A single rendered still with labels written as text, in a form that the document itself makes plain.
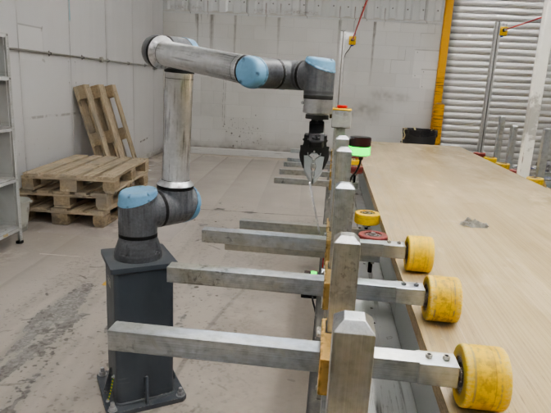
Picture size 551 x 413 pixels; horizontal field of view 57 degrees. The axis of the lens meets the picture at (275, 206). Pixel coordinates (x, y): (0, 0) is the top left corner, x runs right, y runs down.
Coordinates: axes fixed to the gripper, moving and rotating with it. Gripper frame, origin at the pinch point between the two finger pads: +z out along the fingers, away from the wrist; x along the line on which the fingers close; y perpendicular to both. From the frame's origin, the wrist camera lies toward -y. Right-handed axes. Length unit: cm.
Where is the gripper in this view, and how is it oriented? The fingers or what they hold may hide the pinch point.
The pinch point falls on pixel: (311, 179)
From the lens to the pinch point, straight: 158.0
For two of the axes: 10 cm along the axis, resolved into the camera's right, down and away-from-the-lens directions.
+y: 1.1, -2.3, 9.7
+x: -9.9, -0.8, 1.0
